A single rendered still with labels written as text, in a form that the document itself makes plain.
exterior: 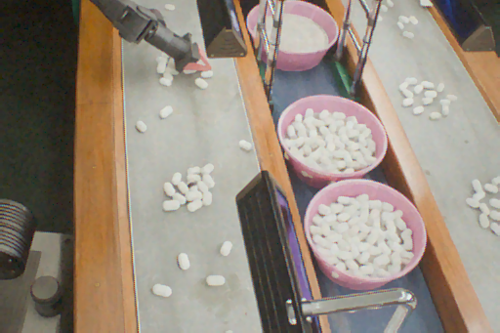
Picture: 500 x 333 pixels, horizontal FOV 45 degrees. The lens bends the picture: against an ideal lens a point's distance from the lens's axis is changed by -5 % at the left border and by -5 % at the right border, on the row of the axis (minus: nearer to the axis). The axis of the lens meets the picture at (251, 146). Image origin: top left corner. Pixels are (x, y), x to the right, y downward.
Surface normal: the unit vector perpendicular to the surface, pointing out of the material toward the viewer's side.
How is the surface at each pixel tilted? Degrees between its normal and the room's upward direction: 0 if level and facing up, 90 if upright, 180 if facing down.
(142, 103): 0
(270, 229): 58
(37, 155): 0
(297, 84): 0
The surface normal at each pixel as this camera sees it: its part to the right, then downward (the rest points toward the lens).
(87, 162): 0.09, -0.68
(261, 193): -0.78, -0.31
